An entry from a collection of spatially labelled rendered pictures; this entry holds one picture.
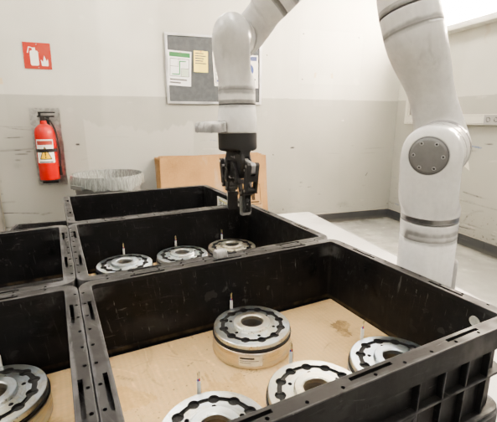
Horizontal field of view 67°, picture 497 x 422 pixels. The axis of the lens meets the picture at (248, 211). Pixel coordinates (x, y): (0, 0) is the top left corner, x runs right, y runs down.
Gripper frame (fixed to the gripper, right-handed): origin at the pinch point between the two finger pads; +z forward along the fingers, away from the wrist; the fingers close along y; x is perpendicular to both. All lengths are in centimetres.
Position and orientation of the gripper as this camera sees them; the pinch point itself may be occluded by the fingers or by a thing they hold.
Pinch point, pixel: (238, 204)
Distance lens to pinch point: 75.5
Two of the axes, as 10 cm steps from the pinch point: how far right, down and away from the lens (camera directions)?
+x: -9.0, 1.1, -4.3
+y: -4.5, -2.0, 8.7
